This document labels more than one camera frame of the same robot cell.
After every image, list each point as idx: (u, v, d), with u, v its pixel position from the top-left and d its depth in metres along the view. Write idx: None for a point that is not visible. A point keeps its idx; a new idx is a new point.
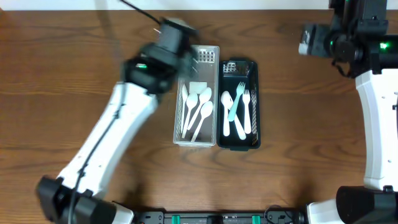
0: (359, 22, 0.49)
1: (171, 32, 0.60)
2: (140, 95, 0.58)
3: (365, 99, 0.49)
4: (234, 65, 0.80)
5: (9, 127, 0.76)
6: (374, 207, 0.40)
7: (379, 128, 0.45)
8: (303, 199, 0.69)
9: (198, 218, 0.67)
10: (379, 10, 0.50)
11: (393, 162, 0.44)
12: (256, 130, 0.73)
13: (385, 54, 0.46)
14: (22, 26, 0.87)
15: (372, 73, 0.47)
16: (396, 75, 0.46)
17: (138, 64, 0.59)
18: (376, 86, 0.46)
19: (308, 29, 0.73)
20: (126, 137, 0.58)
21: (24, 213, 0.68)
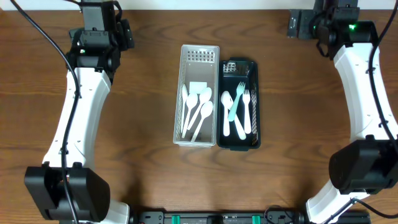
0: (336, 9, 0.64)
1: (92, 14, 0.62)
2: (94, 74, 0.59)
3: (342, 70, 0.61)
4: (234, 65, 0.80)
5: (8, 126, 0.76)
6: (359, 156, 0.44)
7: (357, 89, 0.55)
8: (303, 199, 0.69)
9: (198, 218, 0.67)
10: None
11: (372, 116, 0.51)
12: (256, 131, 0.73)
13: (354, 33, 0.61)
14: (23, 26, 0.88)
15: (345, 47, 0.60)
16: (364, 46, 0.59)
17: (79, 51, 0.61)
18: (351, 56, 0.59)
19: (293, 14, 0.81)
20: (95, 111, 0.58)
21: (23, 213, 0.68)
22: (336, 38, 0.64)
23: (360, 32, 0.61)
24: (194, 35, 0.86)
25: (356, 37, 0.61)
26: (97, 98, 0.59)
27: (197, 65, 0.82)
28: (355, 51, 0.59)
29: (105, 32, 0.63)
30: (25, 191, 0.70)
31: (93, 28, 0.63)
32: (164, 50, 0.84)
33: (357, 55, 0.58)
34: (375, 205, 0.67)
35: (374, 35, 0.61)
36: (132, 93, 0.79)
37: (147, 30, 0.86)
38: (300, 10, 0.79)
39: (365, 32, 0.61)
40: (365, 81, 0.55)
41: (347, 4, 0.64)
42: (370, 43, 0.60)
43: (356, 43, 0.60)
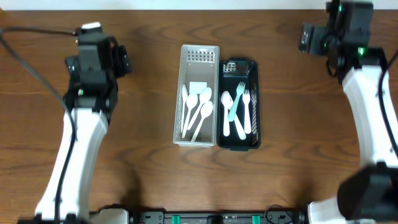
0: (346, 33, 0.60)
1: (88, 55, 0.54)
2: (91, 115, 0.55)
3: (352, 94, 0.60)
4: (234, 65, 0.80)
5: (8, 127, 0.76)
6: (369, 185, 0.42)
7: (367, 113, 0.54)
8: (303, 200, 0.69)
9: (198, 218, 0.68)
10: (365, 22, 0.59)
11: (385, 139, 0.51)
12: (256, 130, 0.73)
13: (362, 59, 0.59)
14: (22, 26, 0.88)
15: (354, 69, 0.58)
16: (372, 74, 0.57)
17: (78, 91, 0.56)
18: (360, 81, 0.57)
19: (306, 30, 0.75)
20: (91, 155, 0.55)
21: (24, 213, 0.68)
22: (344, 61, 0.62)
23: (369, 58, 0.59)
24: (194, 35, 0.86)
25: (367, 62, 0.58)
26: (94, 140, 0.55)
27: (197, 65, 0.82)
28: (365, 76, 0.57)
29: (102, 72, 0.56)
30: (25, 192, 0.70)
31: (89, 67, 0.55)
32: (164, 50, 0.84)
33: (367, 79, 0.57)
34: None
35: (384, 60, 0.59)
36: (133, 93, 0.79)
37: (147, 30, 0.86)
38: (313, 27, 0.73)
39: (374, 56, 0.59)
40: (376, 107, 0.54)
41: (359, 26, 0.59)
42: (379, 66, 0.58)
43: (365, 67, 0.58)
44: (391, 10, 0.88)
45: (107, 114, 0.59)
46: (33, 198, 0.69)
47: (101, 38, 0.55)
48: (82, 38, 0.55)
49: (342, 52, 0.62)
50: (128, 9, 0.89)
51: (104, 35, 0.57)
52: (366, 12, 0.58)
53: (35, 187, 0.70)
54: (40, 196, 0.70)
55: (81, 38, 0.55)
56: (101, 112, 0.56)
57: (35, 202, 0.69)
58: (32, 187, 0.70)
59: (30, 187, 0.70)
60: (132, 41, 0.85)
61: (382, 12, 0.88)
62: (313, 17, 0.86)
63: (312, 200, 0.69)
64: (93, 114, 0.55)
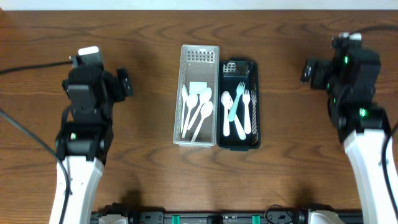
0: (351, 90, 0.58)
1: (81, 95, 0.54)
2: (84, 163, 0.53)
3: (355, 158, 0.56)
4: (234, 65, 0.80)
5: (8, 127, 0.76)
6: None
7: (370, 188, 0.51)
8: (303, 199, 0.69)
9: (199, 218, 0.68)
10: (370, 82, 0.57)
11: (391, 216, 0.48)
12: (256, 131, 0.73)
13: (365, 121, 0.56)
14: (22, 26, 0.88)
15: (356, 134, 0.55)
16: (375, 137, 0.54)
17: (70, 135, 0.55)
18: (362, 147, 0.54)
19: (310, 63, 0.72)
20: (89, 205, 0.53)
21: (24, 213, 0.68)
22: (346, 122, 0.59)
23: (371, 120, 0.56)
24: (194, 35, 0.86)
25: (369, 125, 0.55)
26: (89, 191, 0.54)
27: (197, 65, 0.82)
28: (367, 140, 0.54)
29: (96, 110, 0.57)
30: (24, 192, 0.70)
31: (83, 107, 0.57)
32: (164, 50, 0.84)
33: (368, 145, 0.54)
34: None
35: (387, 122, 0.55)
36: (133, 93, 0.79)
37: (147, 30, 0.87)
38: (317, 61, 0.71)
39: (377, 118, 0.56)
40: (380, 178, 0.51)
41: (363, 84, 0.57)
42: (382, 130, 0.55)
43: (367, 132, 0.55)
44: (390, 10, 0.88)
45: (102, 156, 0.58)
46: (32, 199, 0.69)
47: (93, 76, 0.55)
48: (74, 74, 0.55)
49: (344, 112, 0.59)
50: (128, 9, 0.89)
51: (97, 71, 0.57)
52: (373, 71, 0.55)
53: (35, 188, 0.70)
54: (40, 196, 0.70)
55: (74, 74, 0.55)
56: (94, 158, 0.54)
57: (35, 202, 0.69)
58: (32, 188, 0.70)
59: (30, 187, 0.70)
60: (132, 41, 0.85)
61: (381, 12, 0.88)
62: (313, 17, 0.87)
63: (312, 200, 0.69)
64: (88, 162, 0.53)
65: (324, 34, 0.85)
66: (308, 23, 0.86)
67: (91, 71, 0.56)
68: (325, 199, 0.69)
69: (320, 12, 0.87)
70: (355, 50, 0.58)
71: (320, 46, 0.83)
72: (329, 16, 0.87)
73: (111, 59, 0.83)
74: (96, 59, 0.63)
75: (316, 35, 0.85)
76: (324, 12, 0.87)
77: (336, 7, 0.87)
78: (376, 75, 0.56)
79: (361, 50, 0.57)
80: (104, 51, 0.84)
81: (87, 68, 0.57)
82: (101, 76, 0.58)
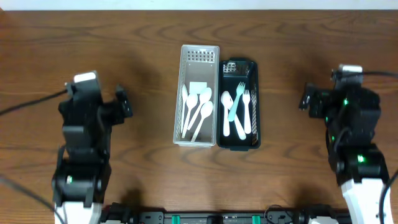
0: (349, 132, 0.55)
1: (76, 137, 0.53)
2: (83, 210, 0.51)
3: (351, 206, 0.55)
4: (234, 65, 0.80)
5: (8, 127, 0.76)
6: None
7: None
8: (303, 199, 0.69)
9: (198, 218, 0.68)
10: (369, 124, 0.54)
11: None
12: (256, 131, 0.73)
13: (363, 167, 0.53)
14: (22, 26, 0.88)
15: (354, 182, 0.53)
16: (374, 186, 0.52)
17: (66, 179, 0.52)
18: (359, 196, 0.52)
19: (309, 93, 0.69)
20: None
21: (24, 213, 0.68)
22: (344, 167, 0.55)
23: (369, 167, 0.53)
24: (194, 35, 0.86)
25: (366, 172, 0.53)
26: None
27: (197, 65, 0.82)
28: (365, 190, 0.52)
29: (92, 150, 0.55)
30: (24, 192, 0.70)
31: (78, 146, 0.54)
32: (164, 50, 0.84)
33: (366, 196, 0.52)
34: None
35: (385, 169, 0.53)
36: (133, 93, 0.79)
37: (147, 30, 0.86)
38: (316, 91, 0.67)
39: (374, 164, 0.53)
40: None
41: (362, 128, 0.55)
42: (380, 179, 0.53)
43: (366, 180, 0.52)
44: (390, 10, 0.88)
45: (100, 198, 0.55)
46: (32, 199, 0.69)
47: (87, 116, 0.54)
48: (69, 114, 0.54)
49: (342, 155, 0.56)
50: (127, 9, 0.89)
51: (92, 108, 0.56)
52: (372, 116, 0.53)
53: (34, 188, 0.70)
54: (40, 197, 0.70)
55: (69, 114, 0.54)
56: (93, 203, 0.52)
57: (36, 202, 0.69)
58: (32, 188, 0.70)
59: (29, 187, 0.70)
60: (132, 41, 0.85)
61: (381, 12, 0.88)
62: (313, 17, 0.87)
63: (312, 200, 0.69)
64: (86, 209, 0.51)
65: (323, 34, 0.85)
66: (308, 23, 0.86)
67: (86, 110, 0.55)
68: (324, 199, 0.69)
69: (320, 13, 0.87)
70: (355, 93, 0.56)
71: (320, 47, 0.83)
72: (329, 16, 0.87)
73: (111, 60, 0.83)
74: (93, 88, 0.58)
75: (316, 35, 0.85)
76: (324, 12, 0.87)
77: (336, 7, 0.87)
78: (376, 117, 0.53)
79: (360, 92, 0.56)
80: (104, 51, 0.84)
81: (82, 107, 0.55)
82: (97, 113, 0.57)
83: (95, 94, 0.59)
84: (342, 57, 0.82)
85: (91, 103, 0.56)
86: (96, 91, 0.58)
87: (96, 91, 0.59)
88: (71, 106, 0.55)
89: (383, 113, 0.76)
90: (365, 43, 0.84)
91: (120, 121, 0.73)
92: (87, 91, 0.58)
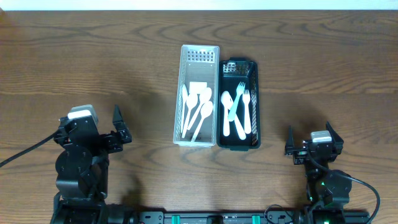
0: (319, 206, 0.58)
1: (70, 190, 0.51)
2: None
3: None
4: (234, 65, 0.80)
5: (8, 127, 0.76)
6: None
7: None
8: (303, 199, 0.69)
9: (198, 218, 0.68)
10: (341, 205, 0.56)
11: None
12: (256, 131, 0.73)
13: None
14: (23, 26, 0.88)
15: None
16: None
17: None
18: None
19: (289, 151, 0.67)
20: None
21: (24, 213, 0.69)
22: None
23: None
24: (195, 35, 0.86)
25: None
26: None
27: (197, 65, 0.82)
28: None
29: (87, 196, 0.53)
30: (24, 192, 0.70)
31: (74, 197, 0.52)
32: (164, 50, 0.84)
33: None
34: (372, 205, 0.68)
35: None
36: (133, 93, 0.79)
37: (147, 30, 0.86)
38: (293, 147, 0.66)
39: None
40: None
41: (333, 206, 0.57)
42: None
43: None
44: (389, 10, 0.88)
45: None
46: (33, 199, 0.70)
47: (81, 168, 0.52)
48: (63, 167, 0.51)
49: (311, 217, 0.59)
50: (127, 10, 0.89)
51: (87, 157, 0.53)
52: (342, 203, 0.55)
53: (35, 188, 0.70)
54: (40, 196, 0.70)
55: (63, 167, 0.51)
56: None
57: (35, 202, 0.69)
58: (32, 188, 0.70)
59: (30, 187, 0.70)
60: (132, 41, 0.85)
61: (380, 12, 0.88)
62: (312, 17, 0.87)
63: None
64: None
65: (323, 34, 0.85)
66: (308, 23, 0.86)
67: (79, 161, 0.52)
68: None
69: (319, 13, 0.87)
70: (333, 177, 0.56)
71: (320, 47, 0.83)
72: (329, 16, 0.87)
73: (111, 60, 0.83)
74: (87, 123, 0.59)
75: (316, 35, 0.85)
76: (324, 12, 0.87)
77: (336, 6, 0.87)
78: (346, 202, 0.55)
79: (339, 176, 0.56)
80: (104, 51, 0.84)
81: (74, 157, 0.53)
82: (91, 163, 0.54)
83: (89, 127, 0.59)
84: (343, 57, 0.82)
85: (84, 152, 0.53)
86: (90, 124, 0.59)
87: (91, 126, 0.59)
88: (64, 158, 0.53)
89: (383, 112, 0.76)
90: (365, 43, 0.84)
91: (117, 147, 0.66)
92: (83, 125, 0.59)
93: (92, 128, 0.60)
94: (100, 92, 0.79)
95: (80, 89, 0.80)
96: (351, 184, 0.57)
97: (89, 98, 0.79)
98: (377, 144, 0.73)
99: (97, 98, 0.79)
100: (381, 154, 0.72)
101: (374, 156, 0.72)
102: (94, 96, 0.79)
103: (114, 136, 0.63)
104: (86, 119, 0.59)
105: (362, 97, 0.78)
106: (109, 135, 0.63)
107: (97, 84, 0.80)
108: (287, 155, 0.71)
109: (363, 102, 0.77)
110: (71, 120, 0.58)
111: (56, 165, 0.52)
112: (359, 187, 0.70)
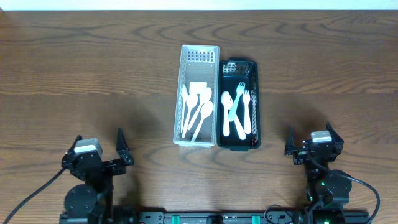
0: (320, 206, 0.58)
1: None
2: None
3: None
4: (234, 65, 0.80)
5: (8, 127, 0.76)
6: None
7: None
8: (303, 199, 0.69)
9: (198, 218, 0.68)
10: (341, 205, 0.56)
11: None
12: (256, 130, 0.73)
13: None
14: (22, 25, 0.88)
15: None
16: None
17: None
18: None
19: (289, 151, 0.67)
20: None
21: (24, 213, 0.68)
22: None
23: None
24: (194, 35, 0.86)
25: None
26: None
27: (197, 65, 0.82)
28: None
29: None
30: (24, 192, 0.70)
31: None
32: (164, 50, 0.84)
33: None
34: (372, 205, 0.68)
35: None
36: (133, 93, 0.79)
37: (147, 30, 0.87)
38: (293, 148, 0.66)
39: None
40: None
41: (333, 206, 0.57)
42: None
43: None
44: (389, 10, 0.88)
45: None
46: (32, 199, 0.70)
47: (89, 205, 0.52)
48: (71, 205, 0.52)
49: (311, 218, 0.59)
50: (127, 10, 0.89)
51: (92, 193, 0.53)
52: (342, 203, 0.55)
53: (35, 188, 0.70)
54: (40, 196, 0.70)
55: (71, 205, 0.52)
56: None
57: (35, 202, 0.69)
58: (32, 188, 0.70)
59: (30, 187, 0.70)
60: (132, 41, 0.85)
61: (380, 11, 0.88)
62: (312, 17, 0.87)
63: None
64: None
65: (323, 34, 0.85)
66: (308, 23, 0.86)
67: (87, 198, 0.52)
68: None
69: (319, 13, 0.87)
70: (333, 177, 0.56)
71: (320, 47, 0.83)
72: (329, 16, 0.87)
73: (111, 60, 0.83)
74: (93, 157, 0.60)
75: (316, 35, 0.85)
76: (324, 12, 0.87)
77: (336, 6, 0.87)
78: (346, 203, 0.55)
79: (339, 177, 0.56)
80: (104, 51, 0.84)
81: (81, 194, 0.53)
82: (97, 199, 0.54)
83: (96, 161, 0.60)
84: (342, 57, 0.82)
85: (89, 189, 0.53)
86: (96, 158, 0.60)
87: (97, 159, 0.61)
88: (71, 196, 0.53)
89: (383, 112, 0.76)
90: (365, 43, 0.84)
91: (122, 171, 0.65)
92: (88, 160, 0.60)
93: (99, 162, 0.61)
94: (100, 92, 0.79)
95: (80, 89, 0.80)
96: (351, 184, 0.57)
97: (88, 98, 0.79)
98: (377, 144, 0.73)
99: (97, 98, 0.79)
100: (381, 154, 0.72)
101: (373, 156, 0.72)
102: (94, 96, 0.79)
103: (117, 163, 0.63)
104: (92, 153, 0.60)
105: (362, 97, 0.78)
106: (112, 163, 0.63)
107: (97, 84, 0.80)
108: (287, 155, 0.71)
109: (363, 102, 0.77)
110: (78, 154, 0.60)
111: (64, 204, 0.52)
112: (359, 187, 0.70)
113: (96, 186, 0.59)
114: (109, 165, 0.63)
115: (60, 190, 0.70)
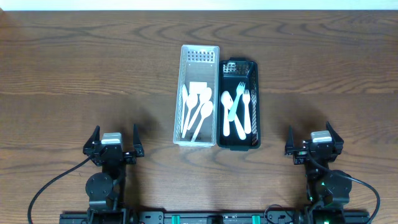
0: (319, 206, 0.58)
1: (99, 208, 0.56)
2: None
3: None
4: (234, 65, 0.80)
5: (8, 127, 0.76)
6: None
7: None
8: (303, 199, 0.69)
9: (198, 218, 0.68)
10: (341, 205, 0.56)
11: None
12: (256, 130, 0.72)
13: None
14: (23, 26, 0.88)
15: None
16: None
17: None
18: None
19: (289, 151, 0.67)
20: None
21: (24, 213, 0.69)
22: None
23: None
24: (195, 35, 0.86)
25: None
26: None
27: (197, 65, 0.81)
28: None
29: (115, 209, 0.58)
30: (24, 191, 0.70)
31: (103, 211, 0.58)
32: (164, 50, 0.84)
33: None
34: (372, 205, 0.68)
35: None
36: (133, 93, 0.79)
37: (147, 30, 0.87)
38: (293, 148, 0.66)
39: None
40: None
41: (333, 206, 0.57)
42: None
43: None
44: (389, 10, 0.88)
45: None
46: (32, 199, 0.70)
47: (107, 190, 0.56)
48: (91, 190, 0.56)
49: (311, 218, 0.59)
50: (127, 10, 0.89)
51: (109, 179, 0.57)
52: (342, 203, 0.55)
53: (34, 188, 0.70)
54: (40, 196, 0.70)
55: (91, 190, 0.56)
56: None
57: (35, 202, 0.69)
58: (32, 188, 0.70)
59: (30, 187, 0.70)
60: (132, 41, 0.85)
61: (380, 11, 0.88)
62: (312, 17, 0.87)
63: None
64: None
65: (323, 34, 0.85)
66: (308, 23, 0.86)
67: (105, 183, 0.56)
68: None
69: (319, 13, 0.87)
70: (333, 177, 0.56)
71: (320, 47, 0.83)
72: (329, 16, 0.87)
73: (111, 60, 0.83)
74: (117, 149, 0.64)
75: (316, 35, 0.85)
76: (324, 12, 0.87)
77: (336, 6, 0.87)
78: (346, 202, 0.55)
79: (339, 176, 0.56)
80: (104, 51, 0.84)
81: (99, 180, 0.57)
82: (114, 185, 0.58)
83: (117, 153, 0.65)
84: (342, 57, 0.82)
85: (106, 176, 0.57)
86: (119, 150, 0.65)
87: (120, 152, 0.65)
88: (91, 183, 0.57)
89: (383, 112, 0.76)
90: (365, 43, 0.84)
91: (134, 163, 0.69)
92: (112, 150, 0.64)
93: (120, 154, 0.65)
94: (100, 92, 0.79)
95: (79, 89, 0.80)
96: (351, 184, 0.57)
97: (88, 98, 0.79)
98: (377, 144, 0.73)
99: (97, 98, 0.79)
100: (381, 154, 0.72)
101: (373, 156, 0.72)
102: (94, 96, 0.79)
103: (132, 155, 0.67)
104: (116, 145, 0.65)
105: (362, 97, 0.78)
106: (129, 155, 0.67)
107: (97, 84, 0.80)
108: (287, 155, 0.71)
109: (362, 102, 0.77)
110: (104, 145, 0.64)
111: (86, 190, 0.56)
112: (359, 187, 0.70)
113: (111, 174, 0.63)
114: (125, 157, 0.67)
115: (60, 190, 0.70)
